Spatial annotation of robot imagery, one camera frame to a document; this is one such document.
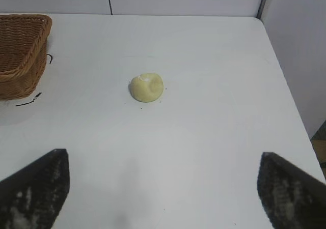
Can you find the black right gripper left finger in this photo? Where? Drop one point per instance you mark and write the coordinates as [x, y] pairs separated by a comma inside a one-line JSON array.
[[33, 196]]

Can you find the pale yellow egg yolk pastry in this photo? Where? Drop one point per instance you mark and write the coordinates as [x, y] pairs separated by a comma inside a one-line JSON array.
[[145, 90]]

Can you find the brown cardboard box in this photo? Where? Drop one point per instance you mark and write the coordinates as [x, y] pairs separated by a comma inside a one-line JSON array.
[[320, 147]]

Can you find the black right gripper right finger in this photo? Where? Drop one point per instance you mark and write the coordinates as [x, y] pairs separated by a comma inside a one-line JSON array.
[[293, 201]]

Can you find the brown woven wicker basket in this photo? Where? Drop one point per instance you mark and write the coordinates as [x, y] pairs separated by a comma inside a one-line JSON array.
[[17, 51]]

